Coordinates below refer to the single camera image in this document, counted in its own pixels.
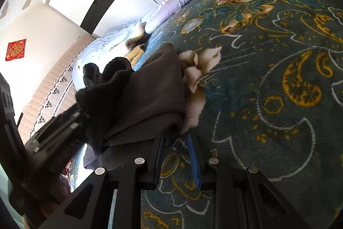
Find beige quilted headboard cover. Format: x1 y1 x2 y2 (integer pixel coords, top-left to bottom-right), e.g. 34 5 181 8
19 35 94 143

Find teal floral bed blanket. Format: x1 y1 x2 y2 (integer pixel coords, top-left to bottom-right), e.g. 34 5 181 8
136 0 342 228

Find dark grey sweatpants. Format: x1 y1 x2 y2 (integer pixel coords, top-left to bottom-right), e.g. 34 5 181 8
76 44 186 170

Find beige fluffy sweater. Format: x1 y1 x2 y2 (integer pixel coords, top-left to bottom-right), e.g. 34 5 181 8
124 22 146 67

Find red fu wall decoration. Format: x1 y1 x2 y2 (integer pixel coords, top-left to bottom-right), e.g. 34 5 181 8
5 39 27 61

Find light blue floral duvet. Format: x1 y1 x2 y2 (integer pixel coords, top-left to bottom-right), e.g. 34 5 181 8
72 0 191 90

